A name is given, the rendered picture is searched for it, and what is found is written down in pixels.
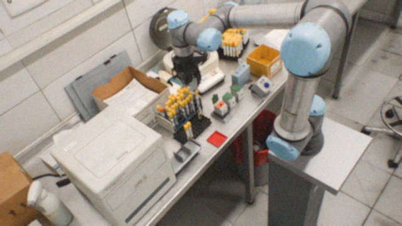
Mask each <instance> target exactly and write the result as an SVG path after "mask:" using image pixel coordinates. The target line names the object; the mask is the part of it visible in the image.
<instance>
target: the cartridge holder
mask: <svg viewBox="0 0 402 226"><path fill-rule="evenodd" d="M210 115H212V116H214V117H216V118H217V119H218V120H220V121H222V122H224V123H225V124H226V123H227V122H228V120H229V119H230V118H231V117H232V114H230V113H229V110H228V111H227V112H226V113H225V114H223V115H220V114H218V113H216V112H215V111H213V112H211V113H210Z"/></svg>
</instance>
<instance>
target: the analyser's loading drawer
mask: <svg viewBox="0 0 402 226"><path fill-rule="evenodd" d="M188 138H189V141H188V142H187V143H186V144H185V145H182V144H181V148H180V149H179V150H178V151H177V152H174V151H172V152H173V156H172V157H171V159H170V161H171V165H172V167H173V170H174V173H177V172H178V171H179V170H180V169H181V168H182V167H183V165H184V164H185V163H186V162H187V161H188V160H190V159H191V158H192V157H193V156H194V155H195V153H196V152H197V151H198V150H199V149H201V150H202V146H201V144H200V143H199V142H197V141H196V140H194V139H193V138H192V137H190V136H189V137H188ZM182 155H183V156H182Z"/></svg>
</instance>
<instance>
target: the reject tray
mask: <svg viewBox="0 0 402 226"><path fill-rule="evenodd" d="M227 138H228V137H227V136H225V135H223V134H222V133H220V132H218V131H217V130H216V131H215V132H214V133H213V134H212V135H211V136H209V137H208V138H207V139H206V141H207V142H209V143H211V144H213V145H214V146H216V147H217V148H219V147H220V146H221V145H222V144H223V142H224V141H225V140H226V139H227Z"/></svg>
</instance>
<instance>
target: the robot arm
mask: <svg viewBox="0 0 402 226"><path fill-rule="evenodd" d="M167 22H168V29H169V33H170V38H171V44H172V47H173V53H174V54H175V55H174V56H173V57H172V58H171V60H172V64H173V67H172V68H171V73H172V76H173V71H174V72H176V75H175V76H173V79H175V78H178V79H179V80H181V81H182V86H181V87H182V89H184V88H185V87H188V86H189V89H188V91H189V92H196V91H197V89H198V88H199V85H200V83H201V80H202V76H201V73H200V72H201V71H200V69H199V67H198V65H197V64H196V63H195V62H204V61H207V57H208V55H206V53H204V52H196V53H194V46H195V47H197V48H199V49H201V50H204V51H208V52H215V51H216V50H217V49H218V46H219V45H220V43H221V40H222V36H221V35H223V34H224V33H225V32H226V31H227V30H229V29H240V30H290V31H289V32H288V33H287V35H286V36H285V38H284V40H283V41H282V43H281V46H280V58H281V61H282V62H283V63H284V64H283V65H284V66H285V68H286V70H287V72H288V76H287V81H286V87H285V93H284V97H283V103H282V107H281V114H280V115H279V116H278V117H277V118H276V120H275V122H274V128H273V132H272V133H271V135H270V136H268V138H267V140H266V145H267V147H268V149H269V150H270V151H272V152H273V153H274V154H275V155H277V156H278V157H280V158H282V159H284V160H287V161H293V160H295V159H296V158H297V157H298V156H299V155H301V156H310V155H312V156H313V155H315V154H317V153H319V152H320V150H321V149H322V148H323V144H324V135H323V132H322V124H323V118H324V114H325V111H326V109H325V102H324V101H323V100H322V99H321V98H320V97H319V96H317V95H315V93H316V91H317V87H318V81H319V78H320V77H322V76H324V75H325V74H326V73H327V71H328V69H329V66H330V62H331V60H332V57H333V54H334V51H335V50H336V48H337V47H338V46H339V45H340V43H341V42H342V40H343V39H344V38H345V37H346V36H347V34H348V32H349V30H350V27H351V24H352V16H351V13H350V11H349V8H348V7H347V6H346V5H345V4H344V3H342V2H340V1H338V0H304V1H303V2H302V3H283V4H258V5H244V6H239V5H238V4H236V3H234V2H227V3H225V4H223V5H222V6H220V8H219V9H218V10H217V11H215V12H214V13H213V14H211V15H210V16H209V17H208V18H207V19H206V20H205V21H204V22H203V23H202V24H198V23H194V22H193V21H190V17H189V15H188V13H187V12H186V11H184V10H176V11H172V12H171V13H170V14H169V15H168V16H167Z"/></svg>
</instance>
